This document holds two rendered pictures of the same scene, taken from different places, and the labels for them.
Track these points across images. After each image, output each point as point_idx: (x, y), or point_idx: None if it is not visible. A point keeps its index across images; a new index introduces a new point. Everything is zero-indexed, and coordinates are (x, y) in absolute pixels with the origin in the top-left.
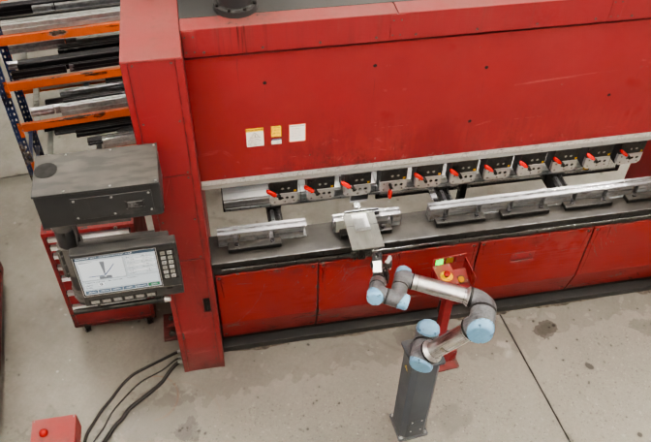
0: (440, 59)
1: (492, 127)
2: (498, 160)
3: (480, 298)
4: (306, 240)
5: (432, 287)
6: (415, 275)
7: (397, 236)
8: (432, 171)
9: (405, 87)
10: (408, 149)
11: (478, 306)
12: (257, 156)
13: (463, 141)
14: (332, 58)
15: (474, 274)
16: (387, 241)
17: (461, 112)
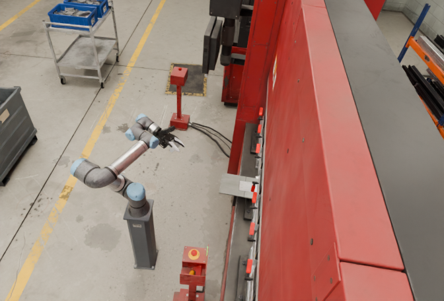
0: (291, 96)
1: (266, 234)
2: (255, 277)
3: (98, 169)
4: (251, 167)
5: (129, 149)
6: (143, 142)
7: (238, 222)
8: (258, 210)
9: (282, 102)
10: (265, 169)
11: (93, 166)
12: (271, 80)
13: (264, 213)
14: (291, 28)
15: (183, 274)
16: (235, 212)
17: (273, 180)
